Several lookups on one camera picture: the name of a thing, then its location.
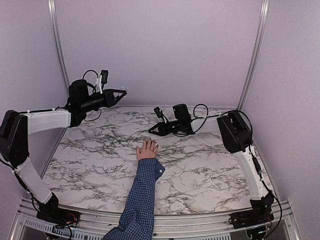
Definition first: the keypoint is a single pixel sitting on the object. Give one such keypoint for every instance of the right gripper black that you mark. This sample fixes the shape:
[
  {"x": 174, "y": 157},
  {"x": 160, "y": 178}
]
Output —
[{"x": 162, "y": 130}]

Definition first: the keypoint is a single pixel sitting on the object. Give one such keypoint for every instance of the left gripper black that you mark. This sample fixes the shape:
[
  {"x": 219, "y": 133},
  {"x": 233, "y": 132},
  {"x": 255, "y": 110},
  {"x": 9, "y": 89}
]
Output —
[{"x": 108, "y": 98}]

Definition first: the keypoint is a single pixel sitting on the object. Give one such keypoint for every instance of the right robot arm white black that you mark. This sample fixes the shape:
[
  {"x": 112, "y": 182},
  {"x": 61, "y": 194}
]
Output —
[{"x": 237, "y": 136}]

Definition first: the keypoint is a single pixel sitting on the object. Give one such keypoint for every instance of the blue checked shirt forearm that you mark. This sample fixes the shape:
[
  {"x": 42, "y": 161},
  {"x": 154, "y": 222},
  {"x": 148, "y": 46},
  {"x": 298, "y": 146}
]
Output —
[{"x": 138, "y": 218}]

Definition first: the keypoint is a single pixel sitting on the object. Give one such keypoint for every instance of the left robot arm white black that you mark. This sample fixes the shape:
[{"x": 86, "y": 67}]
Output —
[{"x": 16, "y": 128}]

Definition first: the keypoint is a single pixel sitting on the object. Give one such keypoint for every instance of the person's bare hand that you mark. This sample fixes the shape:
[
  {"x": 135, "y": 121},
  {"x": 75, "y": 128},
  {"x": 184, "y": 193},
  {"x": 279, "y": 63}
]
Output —
[{"x": 148, "y": 150}]

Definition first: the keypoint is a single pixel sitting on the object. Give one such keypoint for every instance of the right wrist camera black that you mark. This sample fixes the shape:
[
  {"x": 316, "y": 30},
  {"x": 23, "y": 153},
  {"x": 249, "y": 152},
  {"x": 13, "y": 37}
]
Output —
[{"x": 160, "y": 114}]

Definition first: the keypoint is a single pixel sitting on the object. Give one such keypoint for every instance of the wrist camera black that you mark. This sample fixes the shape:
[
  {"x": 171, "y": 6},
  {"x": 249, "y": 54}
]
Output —
[
  {"x": 103, "y": 78},
  {"x": 160, "y": 114}
]

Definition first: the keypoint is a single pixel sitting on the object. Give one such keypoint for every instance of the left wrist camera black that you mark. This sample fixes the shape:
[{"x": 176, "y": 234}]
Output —
[{"x": 103, "y": 78}]

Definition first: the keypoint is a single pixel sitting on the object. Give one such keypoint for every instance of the left aluminium corner post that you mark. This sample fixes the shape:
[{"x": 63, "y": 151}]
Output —
[{"x": 57, "y": 42}]

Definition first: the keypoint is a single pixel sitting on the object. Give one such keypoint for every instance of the aluminium corner post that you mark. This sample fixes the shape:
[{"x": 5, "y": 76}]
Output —
[
  {"x": 57, "y": 42},
  {"x": 261, "y": 28}
]

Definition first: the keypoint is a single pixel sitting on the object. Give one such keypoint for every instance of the aluminium front frame rail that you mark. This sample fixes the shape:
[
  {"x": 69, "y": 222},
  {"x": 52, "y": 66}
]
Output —
[{"x": 93, "y": 225}]

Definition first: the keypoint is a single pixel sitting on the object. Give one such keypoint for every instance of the right aluminium corner post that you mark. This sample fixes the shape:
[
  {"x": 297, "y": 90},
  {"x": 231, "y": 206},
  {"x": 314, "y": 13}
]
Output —
[{"x": 261, "y": 28}]

